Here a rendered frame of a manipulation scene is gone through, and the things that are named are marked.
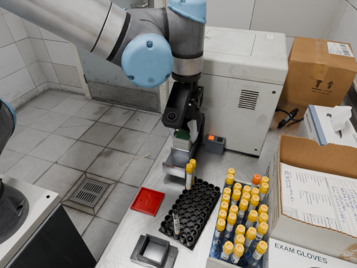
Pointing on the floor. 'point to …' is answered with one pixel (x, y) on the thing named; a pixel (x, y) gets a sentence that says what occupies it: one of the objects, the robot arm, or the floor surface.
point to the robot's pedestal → (54, 245)
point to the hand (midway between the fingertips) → (182, 139)
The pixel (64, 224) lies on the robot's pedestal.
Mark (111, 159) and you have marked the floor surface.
